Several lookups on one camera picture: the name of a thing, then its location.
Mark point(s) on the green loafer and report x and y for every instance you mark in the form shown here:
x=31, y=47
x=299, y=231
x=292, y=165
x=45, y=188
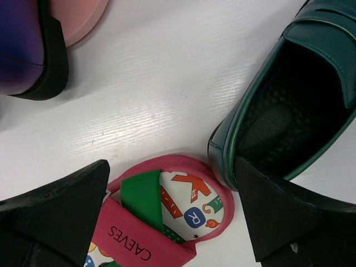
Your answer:
x=299, y=102

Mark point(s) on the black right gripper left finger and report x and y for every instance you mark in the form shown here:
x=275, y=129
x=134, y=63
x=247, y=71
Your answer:
x=53, y=225

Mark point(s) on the pink three-tier shoe shelf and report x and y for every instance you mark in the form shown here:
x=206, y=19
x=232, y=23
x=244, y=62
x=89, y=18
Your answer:
x=78, y=17

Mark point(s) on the purple loafer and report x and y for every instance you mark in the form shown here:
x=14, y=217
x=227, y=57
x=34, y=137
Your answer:
x=34, y=61

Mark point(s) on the red flip-flop centre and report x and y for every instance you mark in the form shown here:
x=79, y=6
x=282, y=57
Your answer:
x=156, y=212

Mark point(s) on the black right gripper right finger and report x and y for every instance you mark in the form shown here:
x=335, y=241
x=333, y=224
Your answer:
x=292, y=226

